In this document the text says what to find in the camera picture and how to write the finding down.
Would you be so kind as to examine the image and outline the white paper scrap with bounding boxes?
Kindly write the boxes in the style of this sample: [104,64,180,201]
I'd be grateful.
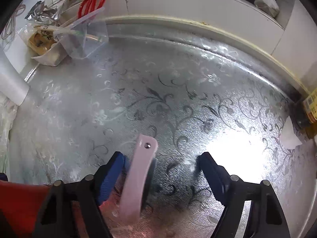
[279,116,303,150]

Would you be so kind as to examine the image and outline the clear plastic container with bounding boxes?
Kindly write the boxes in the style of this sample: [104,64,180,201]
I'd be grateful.
[53,7,109,59]

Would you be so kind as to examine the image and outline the white vertical pipe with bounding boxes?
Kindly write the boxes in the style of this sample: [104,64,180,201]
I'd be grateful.
[0,49,30,106]

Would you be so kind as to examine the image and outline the clear plastic bag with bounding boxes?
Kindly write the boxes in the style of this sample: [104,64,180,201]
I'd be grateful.
[0,93,18,178]

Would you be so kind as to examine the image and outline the white plastic tray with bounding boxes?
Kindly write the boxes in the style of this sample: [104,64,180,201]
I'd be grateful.
[32,42,68,67]

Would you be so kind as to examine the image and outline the white coiled cable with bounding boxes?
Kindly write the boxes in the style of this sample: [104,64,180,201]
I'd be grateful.
[0,3,27,40]

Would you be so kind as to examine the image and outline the crumpled silver foil bag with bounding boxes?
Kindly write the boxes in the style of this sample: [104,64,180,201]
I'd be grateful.
[25,1,60,24]

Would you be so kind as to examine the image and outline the wooden chopstick in container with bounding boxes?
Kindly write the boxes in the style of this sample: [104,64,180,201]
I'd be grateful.
[58,10,100,29]

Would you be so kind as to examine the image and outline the soy sauce bottle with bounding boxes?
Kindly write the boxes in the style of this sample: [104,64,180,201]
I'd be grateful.
[295,95,316,139]

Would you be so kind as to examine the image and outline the red handled scissors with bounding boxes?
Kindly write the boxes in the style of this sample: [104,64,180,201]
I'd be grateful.
[77,0,106,19]

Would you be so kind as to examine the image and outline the yellow seasoning packet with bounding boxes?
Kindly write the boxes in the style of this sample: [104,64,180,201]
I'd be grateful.
[27,26,57,55]

